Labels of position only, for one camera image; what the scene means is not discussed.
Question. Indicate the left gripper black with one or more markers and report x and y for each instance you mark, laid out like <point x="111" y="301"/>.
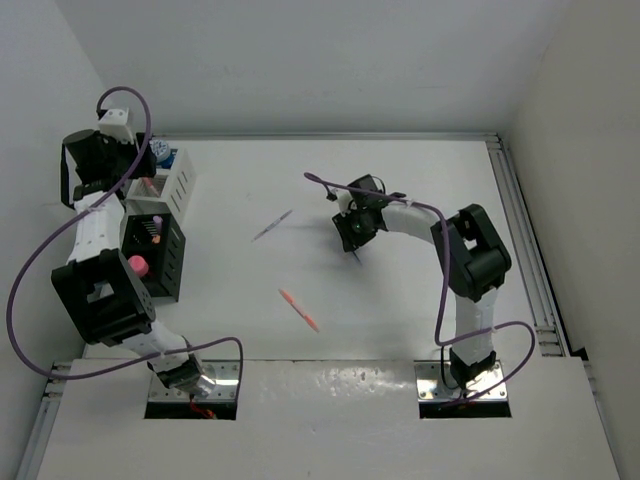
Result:
<point x="130" y="149"/>

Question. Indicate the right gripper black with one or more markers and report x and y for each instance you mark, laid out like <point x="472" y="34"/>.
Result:
<point x="351" y="240"/>

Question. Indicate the blue clear pen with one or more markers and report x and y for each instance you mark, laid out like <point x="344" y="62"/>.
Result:
<point x="356" y="257"/>

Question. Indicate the grey thin pen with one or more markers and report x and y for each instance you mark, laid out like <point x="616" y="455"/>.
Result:
<point x="272" y="225"/>

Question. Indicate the purple highlighter marker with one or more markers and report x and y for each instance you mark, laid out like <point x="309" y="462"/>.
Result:
<point x="158" y="223"/>

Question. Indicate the orange clear pen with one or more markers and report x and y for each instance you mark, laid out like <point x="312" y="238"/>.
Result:
<point x="299" y="310"/>

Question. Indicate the pink cap glue bottle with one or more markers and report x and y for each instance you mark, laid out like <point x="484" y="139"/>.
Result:
<point x="139" y="266"/>

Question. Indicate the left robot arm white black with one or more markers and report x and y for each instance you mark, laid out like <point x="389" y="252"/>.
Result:
<point x="121" y="261"/>

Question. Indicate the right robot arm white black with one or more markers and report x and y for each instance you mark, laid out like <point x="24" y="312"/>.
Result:
<point x="473" y="258"/>

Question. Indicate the white slotted organizer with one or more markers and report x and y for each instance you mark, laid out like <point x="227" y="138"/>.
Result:
<point x="174" y="188"/>

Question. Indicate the black slotted organizer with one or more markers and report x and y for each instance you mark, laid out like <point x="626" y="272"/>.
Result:
<point x="165" y="259"/>

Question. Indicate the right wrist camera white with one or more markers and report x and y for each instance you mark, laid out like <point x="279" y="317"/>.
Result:
<point x="343" y="200"/>

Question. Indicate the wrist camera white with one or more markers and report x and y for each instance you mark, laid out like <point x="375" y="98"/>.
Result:
<point x="343" y="200"/>
<point x="116" y="123"/>

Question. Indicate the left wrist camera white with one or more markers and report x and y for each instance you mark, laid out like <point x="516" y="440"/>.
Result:
<point x="116" y="123"/>

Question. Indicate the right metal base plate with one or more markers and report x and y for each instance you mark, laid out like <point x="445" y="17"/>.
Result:
<point x="434" y="386"/>

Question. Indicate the metal base plate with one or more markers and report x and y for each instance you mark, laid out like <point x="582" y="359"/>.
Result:
<point x="224" y="374"/>
<point x="434" y="386"/>

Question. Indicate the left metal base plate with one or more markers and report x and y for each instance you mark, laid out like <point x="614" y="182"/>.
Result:
<point x="224" y="374"/>

